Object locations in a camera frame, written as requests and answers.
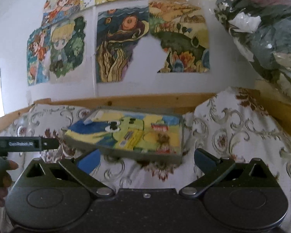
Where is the red label snack bag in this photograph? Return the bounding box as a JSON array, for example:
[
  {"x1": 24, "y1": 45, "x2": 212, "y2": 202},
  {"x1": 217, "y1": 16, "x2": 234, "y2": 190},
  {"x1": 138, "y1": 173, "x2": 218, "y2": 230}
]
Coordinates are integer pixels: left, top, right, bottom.
[{"x1": 151, "y1": 123, "x2": 170, "y2": 154}]

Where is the yellow snack packet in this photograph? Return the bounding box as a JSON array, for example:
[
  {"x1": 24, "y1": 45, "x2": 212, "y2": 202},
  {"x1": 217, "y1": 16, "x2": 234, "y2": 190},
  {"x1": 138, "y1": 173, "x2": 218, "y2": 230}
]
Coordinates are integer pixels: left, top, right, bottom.
[{"x1": 118, "y1": 129, "x2": 143, "y2": 150}]

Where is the person's left hand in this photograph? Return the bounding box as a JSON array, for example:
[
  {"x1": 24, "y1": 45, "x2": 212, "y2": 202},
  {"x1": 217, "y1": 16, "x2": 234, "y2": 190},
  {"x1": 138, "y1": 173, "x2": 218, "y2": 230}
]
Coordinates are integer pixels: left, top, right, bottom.
[{"x1": 0, "y1": 157, "x2": 19, "y2": 188}]

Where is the floral white bed cover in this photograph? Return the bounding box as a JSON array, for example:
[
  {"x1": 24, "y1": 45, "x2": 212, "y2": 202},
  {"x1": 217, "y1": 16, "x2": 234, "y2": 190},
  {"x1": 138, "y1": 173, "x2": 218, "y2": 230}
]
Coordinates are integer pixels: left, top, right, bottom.
[{"x1": 0, "y1": 88, "x2": 291, "y2": 232}]

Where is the grey tray with painted bottom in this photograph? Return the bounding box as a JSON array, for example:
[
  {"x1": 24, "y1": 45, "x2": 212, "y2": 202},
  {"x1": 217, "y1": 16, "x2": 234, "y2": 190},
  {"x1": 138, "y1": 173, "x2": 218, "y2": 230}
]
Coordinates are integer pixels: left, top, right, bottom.
[{"x1": 64, "y1": 107, "x2": 184, "y2": 165}]

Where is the orange-haired girl poster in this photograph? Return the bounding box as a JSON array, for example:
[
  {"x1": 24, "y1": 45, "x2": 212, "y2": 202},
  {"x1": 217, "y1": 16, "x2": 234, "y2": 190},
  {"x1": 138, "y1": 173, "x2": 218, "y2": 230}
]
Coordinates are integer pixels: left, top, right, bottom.
[{"x1": 27, "y1": 27, "x2": 51, "y2": 86}]

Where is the blond chibi boy poster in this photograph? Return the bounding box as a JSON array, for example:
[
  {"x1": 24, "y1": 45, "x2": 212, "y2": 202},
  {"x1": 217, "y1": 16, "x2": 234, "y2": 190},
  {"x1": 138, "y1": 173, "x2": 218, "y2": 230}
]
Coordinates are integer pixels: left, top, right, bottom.
[{"x1": 49, "y1": 15, "x2": 87, "y2": 82}]

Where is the torn landscape painting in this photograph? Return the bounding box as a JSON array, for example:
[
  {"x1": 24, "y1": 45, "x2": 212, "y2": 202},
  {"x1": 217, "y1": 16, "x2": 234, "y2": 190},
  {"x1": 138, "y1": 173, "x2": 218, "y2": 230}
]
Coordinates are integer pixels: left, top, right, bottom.
[{"x1": 149, "y1": 0, "x2": 210, "y2": 73}]

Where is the swirly starry night painting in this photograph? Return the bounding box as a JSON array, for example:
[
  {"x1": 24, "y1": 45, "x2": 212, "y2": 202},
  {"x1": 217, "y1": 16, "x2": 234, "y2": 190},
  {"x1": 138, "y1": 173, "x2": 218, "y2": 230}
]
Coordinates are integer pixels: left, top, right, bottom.
[{"x1": 95, "y1": 6, "x2": 150, "y2": 83}]

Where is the bagged checkered bedding bundle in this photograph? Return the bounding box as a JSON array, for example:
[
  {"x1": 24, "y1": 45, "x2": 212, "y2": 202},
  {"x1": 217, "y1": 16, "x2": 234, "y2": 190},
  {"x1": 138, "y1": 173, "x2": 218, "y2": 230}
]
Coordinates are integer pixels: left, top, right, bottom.
[{"x1": 214, "y1": 0, "x2": 291, "y2": 99}]

